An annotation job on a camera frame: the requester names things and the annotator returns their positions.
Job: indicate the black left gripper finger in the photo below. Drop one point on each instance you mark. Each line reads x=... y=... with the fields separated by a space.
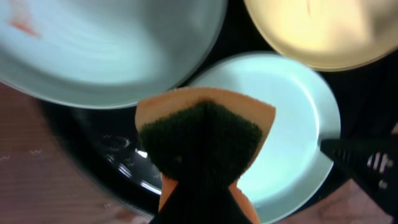
x=371 y=163

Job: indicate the mint plate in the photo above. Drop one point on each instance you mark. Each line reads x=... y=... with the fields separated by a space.
x=290 y=168
x=105 y=54

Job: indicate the yellow plate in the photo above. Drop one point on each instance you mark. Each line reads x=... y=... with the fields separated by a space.
x=328 y=35

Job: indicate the orange green scrubbing sponge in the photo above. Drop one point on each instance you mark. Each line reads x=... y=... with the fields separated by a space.
x=202 y=140

